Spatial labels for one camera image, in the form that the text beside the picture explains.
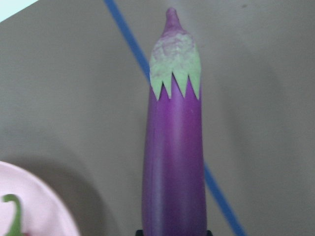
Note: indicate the purple eggplant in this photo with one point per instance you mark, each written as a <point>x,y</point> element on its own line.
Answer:
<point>173,188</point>

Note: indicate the red chili pepper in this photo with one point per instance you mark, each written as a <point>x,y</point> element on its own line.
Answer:
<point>15,228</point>

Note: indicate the pink plate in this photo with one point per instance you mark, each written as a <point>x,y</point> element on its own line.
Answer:
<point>43,212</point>

